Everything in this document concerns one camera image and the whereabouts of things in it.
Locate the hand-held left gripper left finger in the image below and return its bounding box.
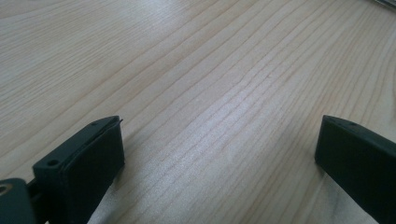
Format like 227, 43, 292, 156
32, 115, 126, 224

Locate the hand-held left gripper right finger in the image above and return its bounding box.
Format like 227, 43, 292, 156
314, 114, 396, 224

